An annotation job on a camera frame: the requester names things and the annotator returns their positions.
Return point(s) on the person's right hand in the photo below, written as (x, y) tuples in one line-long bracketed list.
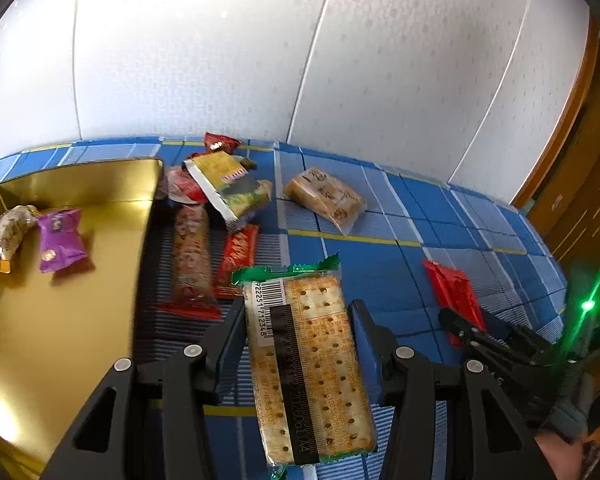
[(570, 410)]

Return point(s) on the wooden door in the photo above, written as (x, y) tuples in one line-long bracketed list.
[(580, 200)]

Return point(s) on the yellow green snack packet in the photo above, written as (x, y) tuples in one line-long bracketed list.
[(230, 185)]

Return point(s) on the blue plaid blanket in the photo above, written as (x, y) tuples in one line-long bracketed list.
[(430, 220)]

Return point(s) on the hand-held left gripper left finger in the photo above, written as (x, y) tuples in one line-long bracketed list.
[(227, 360)]

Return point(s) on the red white patterned snack packet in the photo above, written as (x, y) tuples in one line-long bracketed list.
[(182, 187)]

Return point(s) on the shiny red snack packet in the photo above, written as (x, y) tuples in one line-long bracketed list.
[(455, 290)]

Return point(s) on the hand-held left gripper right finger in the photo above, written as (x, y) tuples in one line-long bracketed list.
[(365, 350)]

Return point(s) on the long red biscuit packet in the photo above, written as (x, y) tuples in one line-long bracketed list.
[(192, 260)]

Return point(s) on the purple snack packet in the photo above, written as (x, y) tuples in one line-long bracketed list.
[(60, 240)]

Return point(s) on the dark red foil snack packet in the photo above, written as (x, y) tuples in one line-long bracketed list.
[(220, 142)]

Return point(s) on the clear brown cake packet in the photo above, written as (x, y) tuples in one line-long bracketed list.
[(325, 197)]

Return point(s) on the green-edged cracker packet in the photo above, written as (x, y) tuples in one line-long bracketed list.
[(310, 360)]

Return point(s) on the person's right forearm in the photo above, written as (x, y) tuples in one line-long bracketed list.
[(575, 460)]

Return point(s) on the gold tin box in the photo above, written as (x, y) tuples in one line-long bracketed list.
[(55, 335)]

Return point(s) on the clear nut bar packet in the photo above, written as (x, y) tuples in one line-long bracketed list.
[(10, 232)]

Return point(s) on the red chocolate bar packet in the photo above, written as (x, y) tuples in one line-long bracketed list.
[(237, 260)]

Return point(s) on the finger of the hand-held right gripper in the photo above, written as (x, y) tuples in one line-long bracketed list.
[(480, 345), (527, 340)]

